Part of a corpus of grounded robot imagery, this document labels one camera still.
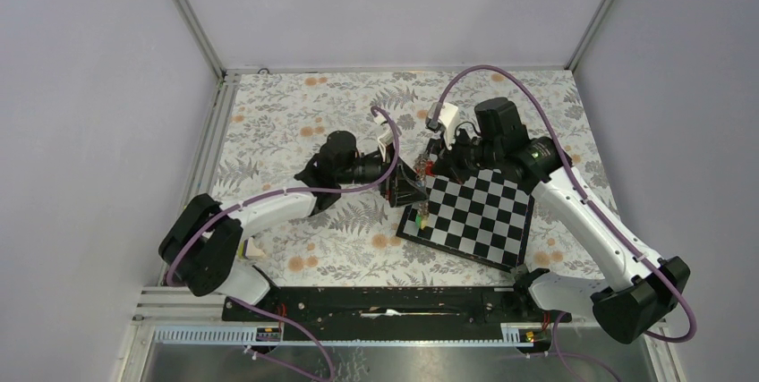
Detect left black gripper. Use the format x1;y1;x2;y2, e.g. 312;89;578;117
337;143;429;207

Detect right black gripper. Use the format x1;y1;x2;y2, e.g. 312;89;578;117
431;123;502;185

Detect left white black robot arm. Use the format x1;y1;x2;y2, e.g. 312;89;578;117
158;131;427;320

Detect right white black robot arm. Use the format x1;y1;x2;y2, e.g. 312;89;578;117
425;98;691;344

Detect black white checkerboard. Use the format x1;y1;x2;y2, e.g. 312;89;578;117
397;170;534;271

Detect floral patterned table mat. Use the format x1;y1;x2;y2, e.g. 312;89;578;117
209;70;615;286

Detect yellow purple white small object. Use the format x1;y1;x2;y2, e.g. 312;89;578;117
237;236;266;260

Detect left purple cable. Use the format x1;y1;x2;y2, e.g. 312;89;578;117
165;105;401;382

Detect purple cable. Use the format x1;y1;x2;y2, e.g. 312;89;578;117
436;64;698;382
165;105;401;382

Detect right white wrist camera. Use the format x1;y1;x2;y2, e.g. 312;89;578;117
425;102;462;149

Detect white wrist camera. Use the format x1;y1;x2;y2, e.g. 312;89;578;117
425;102;462;149
373;114;395;162

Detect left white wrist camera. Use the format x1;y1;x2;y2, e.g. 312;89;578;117
373;114;395;162

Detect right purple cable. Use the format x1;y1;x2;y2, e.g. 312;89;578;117
436;64;698;382

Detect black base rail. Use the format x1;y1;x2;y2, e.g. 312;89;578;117
256;286;558;342

